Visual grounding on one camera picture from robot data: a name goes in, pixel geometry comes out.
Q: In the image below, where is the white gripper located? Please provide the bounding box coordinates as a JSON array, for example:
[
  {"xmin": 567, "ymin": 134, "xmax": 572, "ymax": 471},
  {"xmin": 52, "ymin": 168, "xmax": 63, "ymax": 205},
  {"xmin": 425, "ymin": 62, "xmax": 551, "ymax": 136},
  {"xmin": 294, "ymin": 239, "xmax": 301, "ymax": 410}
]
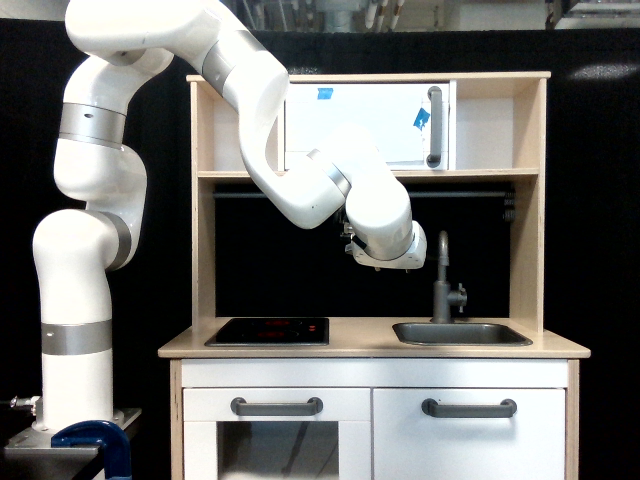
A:
[{"xmin": 345, "ymin": 221, "xmax": 427, "ymax": 270}]

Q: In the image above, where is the white microwave door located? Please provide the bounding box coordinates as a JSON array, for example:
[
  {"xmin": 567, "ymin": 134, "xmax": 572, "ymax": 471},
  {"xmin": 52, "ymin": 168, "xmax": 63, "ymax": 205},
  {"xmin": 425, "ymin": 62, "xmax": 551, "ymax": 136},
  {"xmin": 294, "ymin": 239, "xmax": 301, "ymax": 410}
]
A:
[{"xmin": 283, "ymin": 81, "xmax": 457, "ymax": 170}]

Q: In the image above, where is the grey microwave door handle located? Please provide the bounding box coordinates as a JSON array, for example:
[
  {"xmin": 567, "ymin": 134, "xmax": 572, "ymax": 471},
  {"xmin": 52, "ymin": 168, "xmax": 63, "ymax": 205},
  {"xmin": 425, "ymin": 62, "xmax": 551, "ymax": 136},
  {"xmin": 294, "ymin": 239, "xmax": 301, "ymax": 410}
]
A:
[{"xmin": 427, "ymin": 86, "xmax": 443, "ymax": 168}]

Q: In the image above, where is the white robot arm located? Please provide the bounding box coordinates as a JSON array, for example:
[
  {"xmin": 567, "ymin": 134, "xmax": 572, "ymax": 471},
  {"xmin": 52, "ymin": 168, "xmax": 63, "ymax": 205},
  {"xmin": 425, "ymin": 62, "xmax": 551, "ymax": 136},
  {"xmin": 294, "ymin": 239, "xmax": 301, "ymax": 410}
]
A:
[{"xmin": 32, "ymin": 1, "xmax": 427, "ymax": 432}]

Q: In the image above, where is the white cabinet door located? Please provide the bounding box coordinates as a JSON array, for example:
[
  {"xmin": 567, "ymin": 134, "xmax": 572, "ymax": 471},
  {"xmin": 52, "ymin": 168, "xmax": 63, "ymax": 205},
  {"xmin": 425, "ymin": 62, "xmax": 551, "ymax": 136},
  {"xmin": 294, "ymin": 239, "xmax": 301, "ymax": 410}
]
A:
[{"xmin": 372, "ymin": 388, "xmax": 565, "ymax": 479}]

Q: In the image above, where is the white oven door with window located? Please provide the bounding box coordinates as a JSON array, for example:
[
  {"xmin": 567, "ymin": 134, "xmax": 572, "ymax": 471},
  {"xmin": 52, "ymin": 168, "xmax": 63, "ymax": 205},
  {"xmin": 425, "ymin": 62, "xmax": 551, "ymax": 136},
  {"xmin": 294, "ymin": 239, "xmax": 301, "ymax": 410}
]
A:
[{"xmin": 183, "ymin": 388, "xmax": 373, "ymax": 479}]

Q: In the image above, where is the grey toy faucet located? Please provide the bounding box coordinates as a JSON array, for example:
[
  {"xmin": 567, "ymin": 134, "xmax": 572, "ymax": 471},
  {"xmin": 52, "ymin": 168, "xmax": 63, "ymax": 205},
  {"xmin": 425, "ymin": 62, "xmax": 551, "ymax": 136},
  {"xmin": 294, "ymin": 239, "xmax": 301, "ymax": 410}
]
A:
[{"xmin": 431, "ymin": 231, "xmax": 468, "ymax": 324}]

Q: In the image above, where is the grey toy sink basin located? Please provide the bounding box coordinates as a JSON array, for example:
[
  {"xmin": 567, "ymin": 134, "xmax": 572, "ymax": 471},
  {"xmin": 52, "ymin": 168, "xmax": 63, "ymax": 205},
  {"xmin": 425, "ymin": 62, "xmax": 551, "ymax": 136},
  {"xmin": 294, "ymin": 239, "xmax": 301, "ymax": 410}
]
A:
[{"xmin": 393, "ymin": 322, "xmax": 532, "ymax": 346}]

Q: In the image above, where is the blue tape piece right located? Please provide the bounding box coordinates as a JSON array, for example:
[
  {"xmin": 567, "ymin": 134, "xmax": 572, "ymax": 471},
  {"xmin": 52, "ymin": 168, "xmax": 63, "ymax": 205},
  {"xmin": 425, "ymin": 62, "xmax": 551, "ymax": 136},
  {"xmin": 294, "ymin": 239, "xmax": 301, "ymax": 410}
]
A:
[{"xmin": 413, "ymin": 107, "xmax": 431, "ymax": 131}]

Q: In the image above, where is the blue tape piece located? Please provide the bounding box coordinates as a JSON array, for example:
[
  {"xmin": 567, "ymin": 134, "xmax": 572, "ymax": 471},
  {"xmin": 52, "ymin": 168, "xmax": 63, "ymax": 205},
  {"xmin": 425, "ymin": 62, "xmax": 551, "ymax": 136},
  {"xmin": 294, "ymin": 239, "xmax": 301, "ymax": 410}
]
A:
[
  {"xmin": 317, "ymin": 87, "xmax": 333, "ymax": 100},
  {"xmin": 413, "ymin": 107, "xmax": 431, "ymax": 131}
]

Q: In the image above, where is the blue tape piece top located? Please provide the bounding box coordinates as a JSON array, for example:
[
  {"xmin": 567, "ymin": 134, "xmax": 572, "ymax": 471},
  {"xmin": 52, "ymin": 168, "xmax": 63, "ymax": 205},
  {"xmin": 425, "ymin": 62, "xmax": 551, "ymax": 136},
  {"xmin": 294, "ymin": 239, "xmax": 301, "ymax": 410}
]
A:
[{"xmin": 317, "ymin": 87, "xmax": 333, "ymax": 100}]

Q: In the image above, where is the black toy stovetop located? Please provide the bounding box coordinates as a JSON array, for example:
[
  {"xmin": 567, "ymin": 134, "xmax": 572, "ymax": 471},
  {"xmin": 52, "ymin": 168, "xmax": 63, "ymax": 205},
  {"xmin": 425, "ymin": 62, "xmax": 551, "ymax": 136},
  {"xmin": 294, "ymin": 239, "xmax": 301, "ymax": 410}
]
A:
[{"xmin": 205, "ymin": 317, "xmax": 329, "ymax": 346}]

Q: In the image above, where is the blue c-clamp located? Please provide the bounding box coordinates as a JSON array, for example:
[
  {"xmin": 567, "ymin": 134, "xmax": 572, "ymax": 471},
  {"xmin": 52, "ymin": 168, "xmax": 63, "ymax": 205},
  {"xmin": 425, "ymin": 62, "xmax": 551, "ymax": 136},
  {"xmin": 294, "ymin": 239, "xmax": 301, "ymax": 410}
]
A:
[{"xmin": 50, "ymin": 420, "xmax": 132, "ymax": 480}]

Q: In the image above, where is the wooden toy kitchen frame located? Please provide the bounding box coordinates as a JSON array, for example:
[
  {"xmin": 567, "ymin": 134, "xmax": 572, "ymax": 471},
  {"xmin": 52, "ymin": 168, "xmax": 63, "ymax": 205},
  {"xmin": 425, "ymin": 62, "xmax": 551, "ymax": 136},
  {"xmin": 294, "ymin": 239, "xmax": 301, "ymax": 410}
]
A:
[{"xmin": 160, "ymin": 72, "xmax": 589, "ymax": 479}]

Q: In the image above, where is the grey cabinet door handle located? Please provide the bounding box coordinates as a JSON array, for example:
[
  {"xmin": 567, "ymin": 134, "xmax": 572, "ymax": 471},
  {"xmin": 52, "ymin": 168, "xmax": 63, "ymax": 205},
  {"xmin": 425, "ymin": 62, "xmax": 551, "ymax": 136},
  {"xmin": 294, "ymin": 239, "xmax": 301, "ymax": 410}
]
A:
[{"xmin": 421, "ymin": 398, "xmax": 517, "ymax": 419}]

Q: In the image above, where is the grey oven door handle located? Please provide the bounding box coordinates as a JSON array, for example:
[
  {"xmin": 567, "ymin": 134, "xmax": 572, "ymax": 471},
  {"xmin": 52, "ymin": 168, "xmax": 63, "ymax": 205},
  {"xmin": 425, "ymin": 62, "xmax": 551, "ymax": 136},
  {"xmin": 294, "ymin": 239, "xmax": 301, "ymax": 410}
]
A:
[{"xmin": 230, "ymin": 397, "xmax": 324, "ymax": 417}]

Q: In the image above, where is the grey hanging rail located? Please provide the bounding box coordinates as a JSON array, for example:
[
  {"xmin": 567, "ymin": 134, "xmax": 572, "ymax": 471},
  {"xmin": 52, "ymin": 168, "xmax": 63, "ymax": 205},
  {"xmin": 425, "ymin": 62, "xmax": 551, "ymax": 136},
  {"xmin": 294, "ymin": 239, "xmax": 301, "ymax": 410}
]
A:
[{"xmin": 212, "ymin": 191, "xmax": 515, "ymax": 199}]

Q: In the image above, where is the grey cable connector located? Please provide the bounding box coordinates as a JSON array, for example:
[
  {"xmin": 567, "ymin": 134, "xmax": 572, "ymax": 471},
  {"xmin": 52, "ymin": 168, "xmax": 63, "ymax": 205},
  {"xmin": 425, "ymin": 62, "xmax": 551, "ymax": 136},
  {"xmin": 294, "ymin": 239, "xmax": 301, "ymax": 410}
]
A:
[{"xmin": 8, "ymin": 396, "xmax": 41, "ymax": 414}]

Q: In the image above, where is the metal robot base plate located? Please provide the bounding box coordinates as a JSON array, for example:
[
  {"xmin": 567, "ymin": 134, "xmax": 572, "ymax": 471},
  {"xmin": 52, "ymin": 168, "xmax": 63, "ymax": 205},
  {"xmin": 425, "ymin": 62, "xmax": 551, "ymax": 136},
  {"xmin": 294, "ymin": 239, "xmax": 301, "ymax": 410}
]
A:
[{"xmin": 4, "ymin": 408, "xmax": 142, "ymax": 457}]

